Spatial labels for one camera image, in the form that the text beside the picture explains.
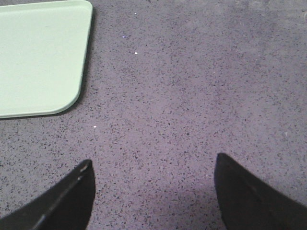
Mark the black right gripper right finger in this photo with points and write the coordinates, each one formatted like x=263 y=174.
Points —
x=248 y=203

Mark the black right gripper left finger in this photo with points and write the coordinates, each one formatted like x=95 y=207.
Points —
x=66 y=206

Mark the light green plastic tray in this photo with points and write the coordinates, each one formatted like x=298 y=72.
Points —
x=43 y=48

